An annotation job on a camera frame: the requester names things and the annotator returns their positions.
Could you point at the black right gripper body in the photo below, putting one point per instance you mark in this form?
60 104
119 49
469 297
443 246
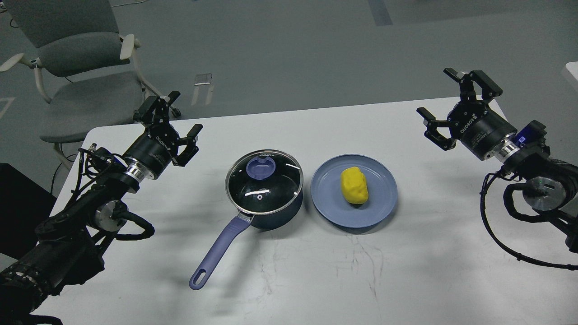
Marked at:
478 128

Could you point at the black box at left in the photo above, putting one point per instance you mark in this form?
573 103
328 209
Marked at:
23 205

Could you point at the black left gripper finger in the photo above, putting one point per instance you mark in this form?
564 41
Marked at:
190 149
155 110

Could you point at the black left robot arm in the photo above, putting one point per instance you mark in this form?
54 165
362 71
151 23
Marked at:
71 243

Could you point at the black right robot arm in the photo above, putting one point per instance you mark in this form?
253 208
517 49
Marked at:
539 188

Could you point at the dark blue saucepan purple handle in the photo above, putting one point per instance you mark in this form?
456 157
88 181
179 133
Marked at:
236 226

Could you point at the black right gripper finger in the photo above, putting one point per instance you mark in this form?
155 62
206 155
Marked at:
476 87
433 125

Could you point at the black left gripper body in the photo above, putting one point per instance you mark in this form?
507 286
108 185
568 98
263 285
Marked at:
154 150

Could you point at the glass pot lid purple knob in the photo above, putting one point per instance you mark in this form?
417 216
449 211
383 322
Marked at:
264 182

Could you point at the blue plate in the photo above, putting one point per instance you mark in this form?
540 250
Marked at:
329 201

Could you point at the yellow toy potato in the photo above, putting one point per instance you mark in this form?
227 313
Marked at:
353 184

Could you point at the grey office chair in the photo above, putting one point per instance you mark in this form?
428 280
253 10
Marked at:
75 37

